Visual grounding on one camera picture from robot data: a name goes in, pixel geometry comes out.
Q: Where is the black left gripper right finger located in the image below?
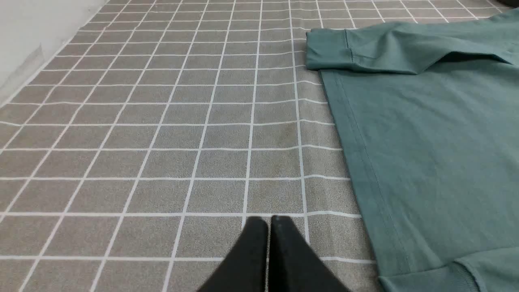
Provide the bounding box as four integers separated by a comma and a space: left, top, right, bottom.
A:
268, 215, 349, 292

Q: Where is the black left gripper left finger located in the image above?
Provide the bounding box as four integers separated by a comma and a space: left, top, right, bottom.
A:
198, 217, 268, 292

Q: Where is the green long sleeve shirt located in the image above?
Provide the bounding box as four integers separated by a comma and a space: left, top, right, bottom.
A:
306, 9, 519, 292

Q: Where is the grey checkered tablecloth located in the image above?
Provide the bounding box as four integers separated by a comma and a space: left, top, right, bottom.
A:
0, 0, 505, 292

